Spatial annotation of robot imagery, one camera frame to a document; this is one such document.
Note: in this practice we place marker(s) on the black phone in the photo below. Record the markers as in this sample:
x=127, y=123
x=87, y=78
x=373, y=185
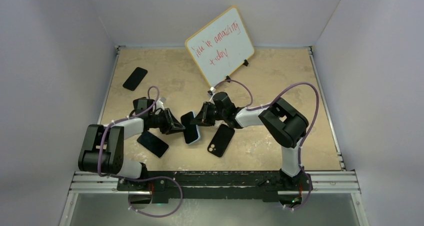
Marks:
x=153, y=144
x=135, y=79

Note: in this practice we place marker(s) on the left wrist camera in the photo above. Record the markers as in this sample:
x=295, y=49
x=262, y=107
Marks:
x=160, y=103

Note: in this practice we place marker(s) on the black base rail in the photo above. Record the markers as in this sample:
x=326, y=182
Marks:
x=268, y=186

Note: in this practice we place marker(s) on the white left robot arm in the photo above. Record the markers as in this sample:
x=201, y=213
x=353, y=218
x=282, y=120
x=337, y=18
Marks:
x=102, y=149

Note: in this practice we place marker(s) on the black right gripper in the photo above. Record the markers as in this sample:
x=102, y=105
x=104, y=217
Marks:
x=202, y=118

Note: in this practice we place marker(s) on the whiteboard with red writing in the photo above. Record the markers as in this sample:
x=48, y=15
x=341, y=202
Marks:
x=221, y=47

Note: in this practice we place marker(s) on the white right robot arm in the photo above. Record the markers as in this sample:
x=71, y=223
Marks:
x=285, y=124

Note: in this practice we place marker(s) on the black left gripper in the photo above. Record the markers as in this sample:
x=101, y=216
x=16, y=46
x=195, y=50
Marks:
x=171, y=125

